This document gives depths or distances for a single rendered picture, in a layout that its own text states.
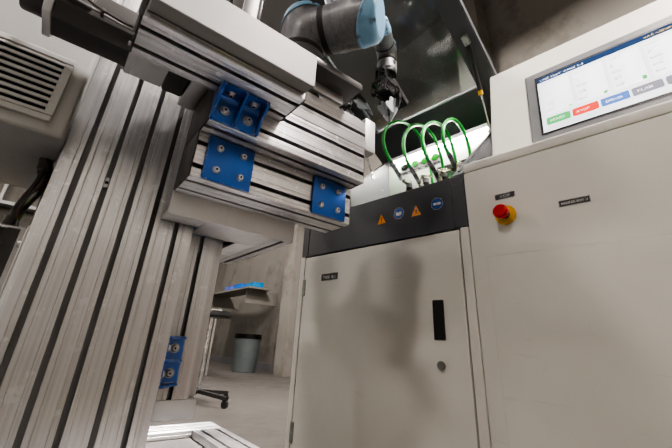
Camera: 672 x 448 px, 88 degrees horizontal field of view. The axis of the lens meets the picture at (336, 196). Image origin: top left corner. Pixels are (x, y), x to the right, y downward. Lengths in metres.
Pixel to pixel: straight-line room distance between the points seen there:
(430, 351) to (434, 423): 0.16
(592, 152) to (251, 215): 0.78
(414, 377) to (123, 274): 0.74
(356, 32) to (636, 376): 0.88
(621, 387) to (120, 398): 0.87
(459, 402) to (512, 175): 0.57
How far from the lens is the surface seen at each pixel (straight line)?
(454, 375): 1.00
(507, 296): 0.95
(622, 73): 1.43
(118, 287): 0.73
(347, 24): 0.90
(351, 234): 1.26
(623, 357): 0.89
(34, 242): 0.73
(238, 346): 6.31
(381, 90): 1.30
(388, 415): 1.12
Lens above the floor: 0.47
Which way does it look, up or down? 23 degrees up
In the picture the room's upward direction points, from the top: 3 degrees clockwise
